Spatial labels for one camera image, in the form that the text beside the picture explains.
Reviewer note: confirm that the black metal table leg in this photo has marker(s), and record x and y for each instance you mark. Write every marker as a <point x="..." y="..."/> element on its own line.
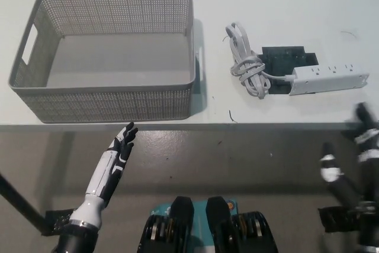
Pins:
<point x="20" y="199"/>

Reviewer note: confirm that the grey perforated plastic basket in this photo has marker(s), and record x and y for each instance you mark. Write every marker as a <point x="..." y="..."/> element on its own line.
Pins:
<point x="118" y="102"/>

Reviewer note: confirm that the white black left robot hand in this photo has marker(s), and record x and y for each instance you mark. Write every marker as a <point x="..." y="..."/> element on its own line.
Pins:
<point x="102" y="176"/>

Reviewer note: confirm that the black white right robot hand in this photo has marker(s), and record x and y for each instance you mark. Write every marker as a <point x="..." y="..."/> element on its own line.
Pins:
<point x="368" y="176"/>

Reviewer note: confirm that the black tape patch on table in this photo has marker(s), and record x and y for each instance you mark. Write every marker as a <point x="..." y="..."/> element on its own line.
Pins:
<point x="281" y="57"/>

